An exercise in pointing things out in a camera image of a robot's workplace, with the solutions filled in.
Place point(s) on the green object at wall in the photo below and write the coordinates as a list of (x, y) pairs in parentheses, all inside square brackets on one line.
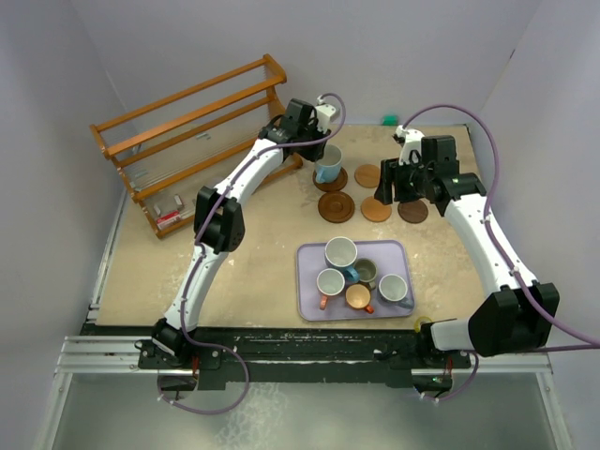
[(390, 120)]

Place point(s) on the white mug grey-blue handle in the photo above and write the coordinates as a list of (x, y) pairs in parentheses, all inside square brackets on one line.
[(394, 290)]

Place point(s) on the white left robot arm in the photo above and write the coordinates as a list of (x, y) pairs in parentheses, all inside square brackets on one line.
[(219, 227)]

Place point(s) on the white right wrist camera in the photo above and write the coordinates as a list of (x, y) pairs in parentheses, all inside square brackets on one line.
[(410, 141)]

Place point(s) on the red white staples box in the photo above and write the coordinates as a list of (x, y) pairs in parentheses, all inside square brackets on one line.
[(166, 221)]

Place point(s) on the white mug blue handle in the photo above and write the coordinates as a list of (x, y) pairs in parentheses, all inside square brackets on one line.
[(341, 253)]

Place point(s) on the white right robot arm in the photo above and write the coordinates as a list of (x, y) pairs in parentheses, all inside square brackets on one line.
[(514, 317)]

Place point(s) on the orange wooden shelf rack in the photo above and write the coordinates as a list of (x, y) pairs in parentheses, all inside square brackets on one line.
[(162, 150)]

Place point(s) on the aluminium frame rail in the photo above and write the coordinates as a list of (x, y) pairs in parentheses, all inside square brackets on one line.
[(118, 355)]

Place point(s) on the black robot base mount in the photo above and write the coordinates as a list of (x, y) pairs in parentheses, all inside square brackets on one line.
[(298, 355)]

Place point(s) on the white mug orange handle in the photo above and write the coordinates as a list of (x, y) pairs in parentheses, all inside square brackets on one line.
[(330, 282)]

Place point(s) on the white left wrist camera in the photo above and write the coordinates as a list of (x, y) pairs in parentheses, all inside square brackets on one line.
[(325, 113)]

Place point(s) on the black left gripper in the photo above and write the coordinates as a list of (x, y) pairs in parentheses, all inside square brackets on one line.
[(317, 153)]

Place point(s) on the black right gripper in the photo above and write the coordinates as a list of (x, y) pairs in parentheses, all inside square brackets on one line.
[(384, 191)]

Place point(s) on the large light blue mug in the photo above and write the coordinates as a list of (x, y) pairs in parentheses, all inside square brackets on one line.
[(327, 168)]

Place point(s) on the yellow tape roll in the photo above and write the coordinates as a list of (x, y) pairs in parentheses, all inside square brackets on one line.
[(420, 322)]

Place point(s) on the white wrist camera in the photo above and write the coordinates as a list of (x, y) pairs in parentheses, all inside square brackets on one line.
[(325, 113), (410, 141)]

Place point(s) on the light wooden coaster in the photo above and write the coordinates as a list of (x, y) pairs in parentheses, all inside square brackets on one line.
[(375, 211), (367, 175)]

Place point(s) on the olive green mug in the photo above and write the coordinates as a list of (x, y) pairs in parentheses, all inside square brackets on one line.
[(367, 271)]

